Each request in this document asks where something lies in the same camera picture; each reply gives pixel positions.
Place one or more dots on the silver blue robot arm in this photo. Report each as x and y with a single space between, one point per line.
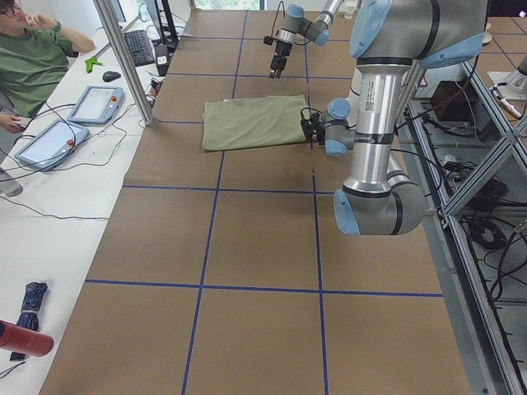
289 22
378 198

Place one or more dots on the aluminium rail frame structure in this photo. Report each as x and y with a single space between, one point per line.
469 155

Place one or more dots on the upper teach pendant tablet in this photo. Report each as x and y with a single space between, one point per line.
97 105

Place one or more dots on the aluminium frame post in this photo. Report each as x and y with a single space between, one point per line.
124 58

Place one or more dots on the red cylindrical bottle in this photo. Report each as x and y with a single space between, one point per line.
25 341

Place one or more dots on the clear water bottle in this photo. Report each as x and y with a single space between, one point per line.
10 187

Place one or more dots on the folded dark blue umbrella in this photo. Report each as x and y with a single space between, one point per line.
30 307

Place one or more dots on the green plastic clip tool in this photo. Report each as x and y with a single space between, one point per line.
91 63

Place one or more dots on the lower teach pendant tablet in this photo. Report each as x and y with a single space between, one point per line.
53 145

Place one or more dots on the person in green shirt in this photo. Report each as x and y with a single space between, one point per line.
35 50

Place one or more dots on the olive green long-sleeve shirt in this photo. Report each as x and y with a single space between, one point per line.
252 122

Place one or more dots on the black computer keyboard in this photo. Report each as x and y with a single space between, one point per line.
140 47

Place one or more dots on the teach pendant tablet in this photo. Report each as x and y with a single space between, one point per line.
53 145
97 105

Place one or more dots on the black computer mouse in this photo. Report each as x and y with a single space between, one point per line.
110 76

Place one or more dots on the paper coffee cup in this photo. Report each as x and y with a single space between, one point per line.
350 8

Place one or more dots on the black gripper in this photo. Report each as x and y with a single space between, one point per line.
282 48
316 131

